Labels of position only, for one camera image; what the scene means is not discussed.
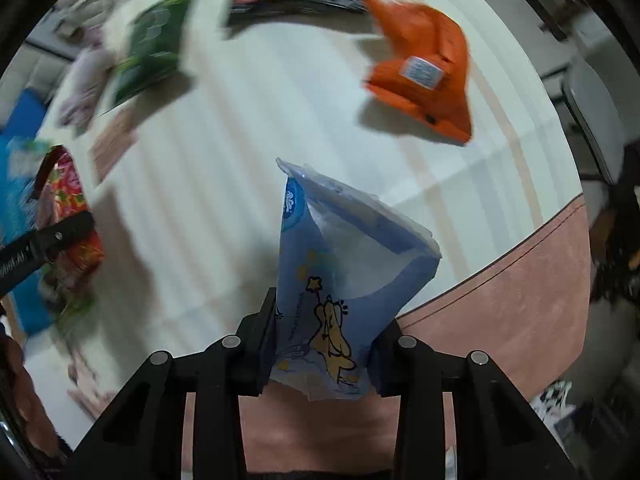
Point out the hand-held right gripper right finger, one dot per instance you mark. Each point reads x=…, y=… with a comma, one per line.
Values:
x=385, y=360

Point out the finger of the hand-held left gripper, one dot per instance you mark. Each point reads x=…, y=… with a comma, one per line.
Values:
x=45, y=247

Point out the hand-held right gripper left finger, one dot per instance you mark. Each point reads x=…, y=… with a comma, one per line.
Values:
x=260, y=347

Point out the red floral snack packet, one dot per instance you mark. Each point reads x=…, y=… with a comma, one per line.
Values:
x=70, y=210

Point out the blue cartoon tissue pack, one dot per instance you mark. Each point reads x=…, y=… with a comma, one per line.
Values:
x=320, y=290

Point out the pink blanket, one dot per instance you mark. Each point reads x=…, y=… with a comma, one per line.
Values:
x=500, y=300

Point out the pink snack bag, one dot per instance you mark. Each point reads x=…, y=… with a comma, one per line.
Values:
x=85, y=80

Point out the green snack packet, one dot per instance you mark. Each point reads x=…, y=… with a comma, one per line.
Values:
x=150, y=47

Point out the white striped tablecloth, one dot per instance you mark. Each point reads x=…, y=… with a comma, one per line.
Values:
x=310, y=125

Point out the orange snack packet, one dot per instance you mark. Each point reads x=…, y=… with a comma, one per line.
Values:
x=425, y=67

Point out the grey chair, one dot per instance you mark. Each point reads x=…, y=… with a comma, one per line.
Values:
x=595, y=115

